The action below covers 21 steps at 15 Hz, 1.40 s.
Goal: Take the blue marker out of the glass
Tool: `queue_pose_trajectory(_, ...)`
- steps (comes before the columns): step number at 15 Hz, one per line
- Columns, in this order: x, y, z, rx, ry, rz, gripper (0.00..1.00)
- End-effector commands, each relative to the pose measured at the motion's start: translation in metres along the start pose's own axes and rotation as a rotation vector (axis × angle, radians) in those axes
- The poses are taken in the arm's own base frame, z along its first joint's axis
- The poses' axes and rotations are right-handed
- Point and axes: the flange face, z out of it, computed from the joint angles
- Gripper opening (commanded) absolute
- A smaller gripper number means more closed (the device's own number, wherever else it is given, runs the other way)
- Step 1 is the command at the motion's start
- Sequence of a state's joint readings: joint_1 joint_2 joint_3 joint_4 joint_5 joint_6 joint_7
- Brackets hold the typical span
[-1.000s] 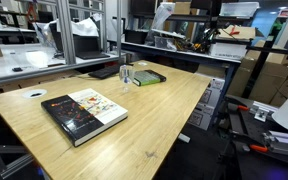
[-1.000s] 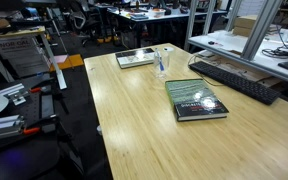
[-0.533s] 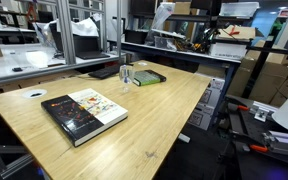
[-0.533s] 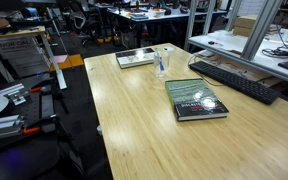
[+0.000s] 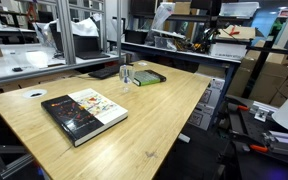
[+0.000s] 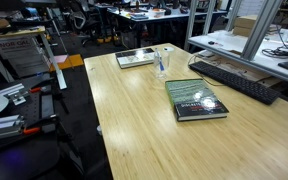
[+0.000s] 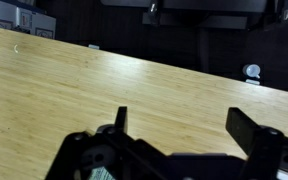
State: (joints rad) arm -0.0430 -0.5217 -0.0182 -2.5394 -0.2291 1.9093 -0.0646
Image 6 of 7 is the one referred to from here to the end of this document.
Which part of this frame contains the blue capped marker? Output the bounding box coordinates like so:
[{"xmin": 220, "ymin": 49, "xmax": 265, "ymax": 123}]
[{"xmin": 154, "ymin": 47, "xmax": 166, "ymax": 73}]

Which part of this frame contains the clear drinking glass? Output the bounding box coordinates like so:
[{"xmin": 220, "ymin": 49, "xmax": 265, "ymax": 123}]
[{"xmin": 153, "ymin": 49, "xmax": 171, "ymax": 80}]

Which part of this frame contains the black white geometric book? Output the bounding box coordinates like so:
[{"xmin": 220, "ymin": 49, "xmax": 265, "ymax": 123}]
[{"xmin": 114, "ymin": 47, "xmax": 157, "ymax": 70}]

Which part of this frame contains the green cover book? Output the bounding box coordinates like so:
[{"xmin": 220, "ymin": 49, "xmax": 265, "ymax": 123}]
[{"xmin": 164, "ymin": 78, "xmax": 230, "ymax": 123}]

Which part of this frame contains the stack of books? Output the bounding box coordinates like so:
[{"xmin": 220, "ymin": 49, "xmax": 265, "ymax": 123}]
[{"xmin": 129, "ymin": 12, "xmax": 150, "ymax": 21}]

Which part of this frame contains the yellow floor mat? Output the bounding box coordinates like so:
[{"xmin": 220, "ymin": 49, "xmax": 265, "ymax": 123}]
[{"xmin": 48, "ymin": 53, "xmax": 85, "ymax": 73}]

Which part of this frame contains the white bowl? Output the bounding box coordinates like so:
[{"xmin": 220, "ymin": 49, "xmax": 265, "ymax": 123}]
[{"xmin": 151, "ymin": 8, "xmax": 167, "ymax": 18}]

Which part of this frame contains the blue edged office table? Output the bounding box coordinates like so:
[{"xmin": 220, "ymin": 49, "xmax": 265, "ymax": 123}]
[{"xmin": 107, "ymin": 6, "xmax": 228, "ymax": 49}]

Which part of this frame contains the pink paper sheet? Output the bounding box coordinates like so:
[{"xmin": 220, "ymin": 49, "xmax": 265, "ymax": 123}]
[{"xmin": 52, "ymin": 54, "xmax": 69, "ymax": 64}]

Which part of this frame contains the black computer keyboard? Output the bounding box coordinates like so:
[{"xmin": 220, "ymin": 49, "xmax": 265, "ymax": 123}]
[{"xmin": 188, "ymin": 60, "xmax": 282, "ymax": 106}]

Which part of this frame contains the aluminium stand leg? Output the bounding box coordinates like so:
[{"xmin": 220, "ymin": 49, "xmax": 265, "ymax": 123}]
[{"xmin": 38, "ymin": 32, "xmax": 68, "ymax": 90}]

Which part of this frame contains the black office chair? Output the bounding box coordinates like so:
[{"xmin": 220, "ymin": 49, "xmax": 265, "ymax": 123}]
[{"xmin": 68, "ymin": 0, "xmax": 102, "ymax": 46}]

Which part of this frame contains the white side table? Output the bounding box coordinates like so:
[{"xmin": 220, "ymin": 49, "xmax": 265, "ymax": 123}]
[{"xmin": 187, "ymin": 28, "xmax": 288, "ymax": 88}]

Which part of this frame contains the cardboard box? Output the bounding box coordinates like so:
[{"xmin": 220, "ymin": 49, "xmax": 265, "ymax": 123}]
[
  {"xmin": 233, "ymin": 14, "xmax": 278, "ymax": 30},
  {"xmin": 232, "ymin": 26, "xmax": 252, "ymax": 38}
]

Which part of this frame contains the grey printed sign board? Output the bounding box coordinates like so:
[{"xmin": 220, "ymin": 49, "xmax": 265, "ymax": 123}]
[{"xmin": 0, "ymin": 35, "xmax": 50, "ymax": 78}]

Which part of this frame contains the thin aluminium extrusion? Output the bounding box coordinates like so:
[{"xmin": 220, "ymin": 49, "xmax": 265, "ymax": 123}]
[{"xmin": 0, "ymin": 83, "xmax": 27, "ymax": 98}]

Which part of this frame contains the wooden stand board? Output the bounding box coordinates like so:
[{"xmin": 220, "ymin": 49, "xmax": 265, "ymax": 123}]
[{"xmin": 0, "ymin": 25, "xmax": 47, "ymax": 40}]

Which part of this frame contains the thick aluminium extrusion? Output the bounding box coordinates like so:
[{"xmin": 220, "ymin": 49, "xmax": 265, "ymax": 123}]
[{"xmin": 0, "ymin": 114, "xmax": 26, "ymax": 143}]

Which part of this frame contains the black keyboard cable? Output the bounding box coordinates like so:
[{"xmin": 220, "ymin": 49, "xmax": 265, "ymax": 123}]
[{"xmin": 187, "ymin": 53, "xmax": 226, "ymax": 87}]

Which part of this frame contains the aluminium frame post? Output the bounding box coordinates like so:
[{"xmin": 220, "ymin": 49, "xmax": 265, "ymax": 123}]
[
  {"xmin": 202, "ymin": 0, "xmax": 218, "ymax": 36},
  {"xmin": 183, "ymin": 0, "xmax": 199, "ymax": 52},
  {"xmin": 225, "ymin": 0, "xmax": 243, "ymax": 33},
  {"xmin": 240, "ymin": 0, "xmax": 283, "ymax": 62}
]

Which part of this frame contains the small orange handled clamp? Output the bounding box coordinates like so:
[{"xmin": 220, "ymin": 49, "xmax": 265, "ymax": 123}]
[{"xmin": 28, "ymin": 84, "xmax": 53, "ymax": 94}]

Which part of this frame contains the large orange handled clamp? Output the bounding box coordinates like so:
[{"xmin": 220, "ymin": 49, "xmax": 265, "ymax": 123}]
[{"xmin": 22, "ymin": 114, "xmax": 60, "ymax": 136}]

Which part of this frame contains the aluminium corner bracket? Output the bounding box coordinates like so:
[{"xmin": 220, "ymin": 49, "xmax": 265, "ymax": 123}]
[{"xmin": 10, "ymin": 93, "xmax": 28, "ymax": 106}]

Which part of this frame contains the black cable bundle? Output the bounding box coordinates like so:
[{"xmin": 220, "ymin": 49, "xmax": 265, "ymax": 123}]
[{"xmin": 261, "ymin": 24, "xmax": 288, "ymax": 61}]

